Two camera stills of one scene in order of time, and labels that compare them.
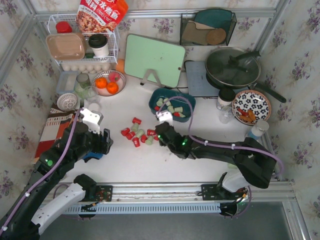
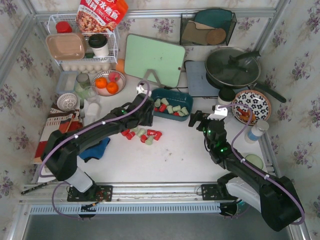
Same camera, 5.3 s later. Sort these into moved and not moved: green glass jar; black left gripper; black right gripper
Moved: black left gripper; black right gripper
Not moved: green glass jar
